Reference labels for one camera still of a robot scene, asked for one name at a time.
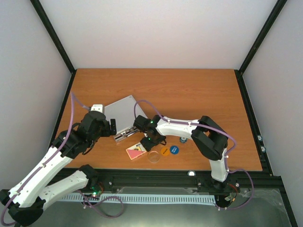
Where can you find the black aluminium frame rail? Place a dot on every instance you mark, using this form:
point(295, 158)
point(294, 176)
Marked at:
point(113, 179)

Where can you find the pink yellow card deck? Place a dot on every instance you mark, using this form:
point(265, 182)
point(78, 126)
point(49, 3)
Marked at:
point(135, 151)

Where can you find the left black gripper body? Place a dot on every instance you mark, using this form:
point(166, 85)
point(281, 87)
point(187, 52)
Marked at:
point(107, 132)

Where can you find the orange big blind button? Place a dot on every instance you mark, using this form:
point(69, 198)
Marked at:
point(165, 151)

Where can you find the blue small blind button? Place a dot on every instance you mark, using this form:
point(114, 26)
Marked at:
point(174, 150)

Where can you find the aluminium poker case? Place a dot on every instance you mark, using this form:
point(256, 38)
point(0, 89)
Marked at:
point(123, 112)

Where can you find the clear round dealer button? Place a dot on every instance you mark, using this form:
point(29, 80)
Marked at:
point(153, 156)

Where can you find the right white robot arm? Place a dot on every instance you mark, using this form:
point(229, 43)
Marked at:
point(209, 138)

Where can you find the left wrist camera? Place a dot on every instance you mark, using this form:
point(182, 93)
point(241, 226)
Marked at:
point(98, 108)

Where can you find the blue green chip stack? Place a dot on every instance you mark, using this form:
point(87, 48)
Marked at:
point(183, 140)

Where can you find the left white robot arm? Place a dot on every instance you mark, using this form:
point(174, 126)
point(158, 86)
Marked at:
point(27, 201)

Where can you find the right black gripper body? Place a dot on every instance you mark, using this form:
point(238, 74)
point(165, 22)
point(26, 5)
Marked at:
point(152, 142)

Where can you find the light blue cable duct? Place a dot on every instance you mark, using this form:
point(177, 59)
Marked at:
point(146, 199)

